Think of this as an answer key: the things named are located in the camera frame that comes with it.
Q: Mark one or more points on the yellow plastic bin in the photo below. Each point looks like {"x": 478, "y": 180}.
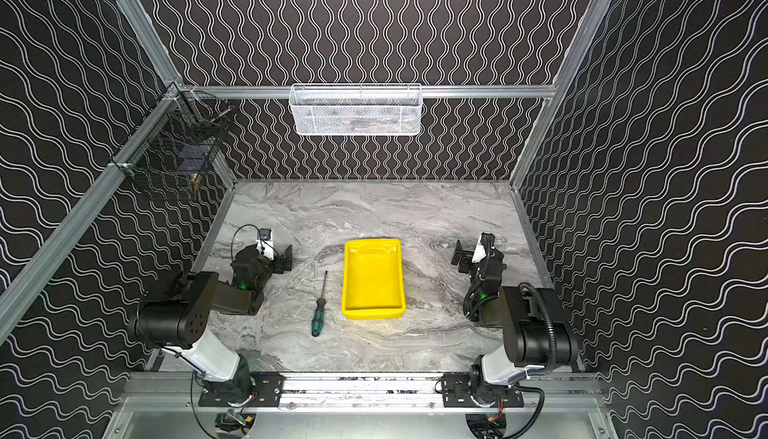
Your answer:
{"x": 373, "y": 284}

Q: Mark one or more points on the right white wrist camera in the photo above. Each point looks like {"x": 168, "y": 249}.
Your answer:
{"x": 484, "y": 247}

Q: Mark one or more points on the black mounting plate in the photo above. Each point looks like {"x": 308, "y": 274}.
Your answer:
{"x": 469, "y": 390}
{"x": 261, "y": 390}

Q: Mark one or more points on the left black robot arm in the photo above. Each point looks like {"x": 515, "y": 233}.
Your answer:
{"x": 178, "y": 324}

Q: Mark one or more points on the white mesh wall basket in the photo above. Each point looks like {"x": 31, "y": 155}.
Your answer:
{"x": 356, "y": 109}

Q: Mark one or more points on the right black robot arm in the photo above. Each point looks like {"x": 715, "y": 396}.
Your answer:
{"x": 536, "y": 336}

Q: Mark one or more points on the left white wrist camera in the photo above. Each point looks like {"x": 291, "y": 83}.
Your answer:
{"x": 265, "y": 242}

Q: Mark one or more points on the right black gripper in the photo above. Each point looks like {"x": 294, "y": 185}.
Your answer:
{"x": 468, "y": 254}

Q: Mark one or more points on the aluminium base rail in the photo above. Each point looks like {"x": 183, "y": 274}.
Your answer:
{"x": 309, "y": 392}

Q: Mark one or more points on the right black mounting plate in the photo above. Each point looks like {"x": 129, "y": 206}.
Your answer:
{"x": 469, "y": 390}

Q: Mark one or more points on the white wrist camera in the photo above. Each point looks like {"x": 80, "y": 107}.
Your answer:
{"x": 484, "y": 247}
{"x": 265, "y": 242}

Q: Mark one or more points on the black wire wall basket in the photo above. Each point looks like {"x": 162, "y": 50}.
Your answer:
{"x": 176, "y": 162}

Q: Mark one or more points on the green handled screwdriver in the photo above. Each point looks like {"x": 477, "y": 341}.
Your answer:
{"x": 317, "y": 323}

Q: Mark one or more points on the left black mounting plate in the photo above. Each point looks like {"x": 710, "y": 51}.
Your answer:
{"x": 261, "y": 390}

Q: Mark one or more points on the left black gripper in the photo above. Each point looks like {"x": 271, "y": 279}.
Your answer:
{"x": 274, "y": 259}

